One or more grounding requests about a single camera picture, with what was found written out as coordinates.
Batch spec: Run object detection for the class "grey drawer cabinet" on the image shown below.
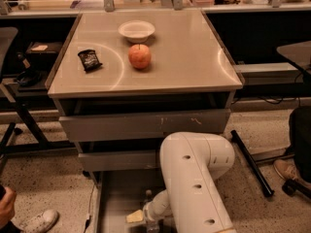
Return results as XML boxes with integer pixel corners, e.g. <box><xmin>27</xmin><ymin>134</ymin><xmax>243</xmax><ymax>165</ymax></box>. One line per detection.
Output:
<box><xmin>49</xmin><ymin>10</ymin><xmax>242</xmax><ymax>233</ymax></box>

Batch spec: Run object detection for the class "drawer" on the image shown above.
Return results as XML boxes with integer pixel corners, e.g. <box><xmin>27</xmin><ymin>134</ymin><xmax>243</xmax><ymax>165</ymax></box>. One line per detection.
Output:
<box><xmin>59</xmin><ymin>109</ymin><xmax>230</xmax><ymax>142</ymax></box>
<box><xmin>78</xmin><ymin>147</ymin><xmax>216</xmax><ymax>173</ymax></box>
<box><xmin>92</xmin><ymin>168</ymin><xmax>214</xmax><ymax>233</ymax></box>

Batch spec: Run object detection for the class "black table leg bar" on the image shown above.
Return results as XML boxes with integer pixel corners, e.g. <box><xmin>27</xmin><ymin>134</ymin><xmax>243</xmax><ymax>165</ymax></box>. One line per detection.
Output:
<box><xmin>231</xmin><ymin>130</ymin><xmax>274</xmax><ymax>197</ymax></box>

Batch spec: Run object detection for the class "clear plastic water bottle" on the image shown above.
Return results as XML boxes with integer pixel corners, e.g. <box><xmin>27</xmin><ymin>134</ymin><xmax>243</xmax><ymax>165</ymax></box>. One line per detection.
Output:
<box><xmin>143</xmin><ymin>189</ymin><xmax>160</xmax><ymax>233</ymax></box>

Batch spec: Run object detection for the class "person hand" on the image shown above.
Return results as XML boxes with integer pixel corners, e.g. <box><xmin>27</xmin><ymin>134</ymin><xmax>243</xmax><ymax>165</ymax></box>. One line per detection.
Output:
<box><xmin>0</xmin><ymin>187</ymin><xmax>17</xmax><ymax>229</ymax></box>

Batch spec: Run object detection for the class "brown shoe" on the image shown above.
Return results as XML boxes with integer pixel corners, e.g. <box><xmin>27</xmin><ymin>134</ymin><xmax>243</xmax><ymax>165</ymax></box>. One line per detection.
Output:
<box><xmin>273</xmin><ymin>159</ymin><xmax>311</xmax><ymax>189</ymax></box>

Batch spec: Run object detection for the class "top drawer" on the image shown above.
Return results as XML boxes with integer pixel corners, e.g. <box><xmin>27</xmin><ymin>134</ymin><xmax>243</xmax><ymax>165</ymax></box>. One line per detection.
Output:
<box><xmin>59</xmin><ymin>109</ymin><xmax>230</xmax><ymax>142</ymax></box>

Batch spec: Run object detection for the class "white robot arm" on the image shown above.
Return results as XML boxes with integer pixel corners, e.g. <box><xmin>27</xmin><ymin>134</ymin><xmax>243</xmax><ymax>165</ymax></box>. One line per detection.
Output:
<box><xmin>125</xmin><ymin>132</ymin><xmax>237</xmax><ymax>233</ymax></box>

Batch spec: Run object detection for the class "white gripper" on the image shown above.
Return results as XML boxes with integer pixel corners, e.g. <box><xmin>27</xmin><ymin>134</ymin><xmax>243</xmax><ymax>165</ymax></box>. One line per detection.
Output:
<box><xmin>125</xmin><ymin>190</ymin><xmax>172</xmax><ymax>223</ymax></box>

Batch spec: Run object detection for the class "white bowl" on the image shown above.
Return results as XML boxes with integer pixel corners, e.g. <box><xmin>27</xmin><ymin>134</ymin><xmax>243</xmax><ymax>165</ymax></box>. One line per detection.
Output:
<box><xmin>119</xmin><ymin>20</ymin><xmax>156</xmax><ymax>44</ymax></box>

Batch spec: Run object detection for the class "dark round side table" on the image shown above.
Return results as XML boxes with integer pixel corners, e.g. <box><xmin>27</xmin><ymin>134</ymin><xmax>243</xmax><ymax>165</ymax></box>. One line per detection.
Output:
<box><xmin>277</xmin><ymin>41</ymin><xmax>311</xmax><ymax>75</ymax></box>

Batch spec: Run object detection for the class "black box on shelf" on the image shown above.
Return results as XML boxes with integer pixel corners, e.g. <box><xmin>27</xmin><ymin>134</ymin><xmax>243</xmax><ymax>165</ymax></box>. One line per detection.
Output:
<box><xmin>26</xmin><ymin>42</ymin><xmax>62</xmax><ymax>61</ymax></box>

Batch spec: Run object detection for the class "bottom drawer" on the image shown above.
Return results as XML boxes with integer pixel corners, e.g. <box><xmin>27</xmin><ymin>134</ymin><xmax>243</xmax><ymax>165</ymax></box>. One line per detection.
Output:
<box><xmin>92</xmin><ymin>168</ymin><xmax>214</xmax><ymax>233</ymax></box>

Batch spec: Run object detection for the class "red apple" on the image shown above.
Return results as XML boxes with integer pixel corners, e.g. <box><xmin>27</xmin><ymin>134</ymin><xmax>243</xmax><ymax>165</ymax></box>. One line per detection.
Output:
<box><xmin>128</xmin><ymin>44</ymin><xmax>152</xmax><ymax>70</ymax></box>

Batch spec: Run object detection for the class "middle drawer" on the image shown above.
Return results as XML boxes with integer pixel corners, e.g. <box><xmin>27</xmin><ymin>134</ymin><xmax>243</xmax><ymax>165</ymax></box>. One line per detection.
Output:
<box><xmin>78</xmin><ymin>147</ymin><xmax>216</xmax><ymax>173</ymax></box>

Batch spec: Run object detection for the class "black desk frame left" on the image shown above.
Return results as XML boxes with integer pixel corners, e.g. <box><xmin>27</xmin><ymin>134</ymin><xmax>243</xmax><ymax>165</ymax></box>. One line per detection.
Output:
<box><xmin>0</xmin><ymin>81</ymin><xmax>77</xmax><ymax>177</ymax></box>

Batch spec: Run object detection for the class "black snack packet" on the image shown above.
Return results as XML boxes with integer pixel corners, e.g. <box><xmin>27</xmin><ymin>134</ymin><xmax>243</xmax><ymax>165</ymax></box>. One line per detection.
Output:
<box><xmin>78</xmin><ymin>50</ymin><xmax>102</xmax><ymax>73</ymax></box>

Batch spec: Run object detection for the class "white sneaker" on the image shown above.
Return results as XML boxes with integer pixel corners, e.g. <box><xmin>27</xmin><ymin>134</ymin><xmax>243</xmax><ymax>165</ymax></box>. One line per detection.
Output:
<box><xmin>20</xmin><ymin>210</ymin><xmax>59</xmax><ymax>233</ymax></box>

